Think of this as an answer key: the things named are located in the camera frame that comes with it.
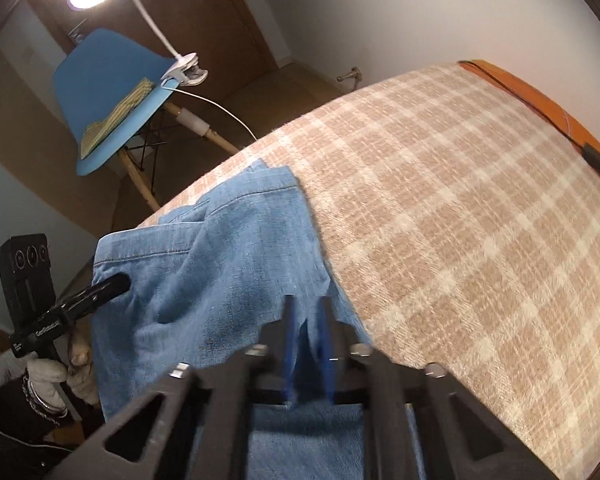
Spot yellow striped cloth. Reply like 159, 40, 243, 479
79, 76, 155, 160

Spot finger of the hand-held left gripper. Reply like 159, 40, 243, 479
55, 272, 132, 323

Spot white clip-on desk lamp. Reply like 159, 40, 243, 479
27, 0, 281, 111

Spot blue denim pants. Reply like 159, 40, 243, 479
91, 159, 428, 480

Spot metal chain bracelet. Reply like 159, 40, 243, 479
21, 372, 70, 420

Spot black ring light cable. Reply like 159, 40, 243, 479
459, 61, 587, 148

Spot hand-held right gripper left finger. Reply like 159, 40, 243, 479
77, 294, 301, 480

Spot person's left hand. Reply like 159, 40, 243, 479
24, 317, 102, 407

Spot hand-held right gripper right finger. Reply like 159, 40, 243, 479
317, 294, 561, 480

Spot blue shell chair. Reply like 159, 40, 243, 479
52, 28, 241, 211

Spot beige plaid blanket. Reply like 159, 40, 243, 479
112, 60, 600, 471

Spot person's left forearm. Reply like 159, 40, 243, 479
0, 375, 83, 463

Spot white lamp cable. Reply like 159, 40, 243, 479
167, 85, 258, 143

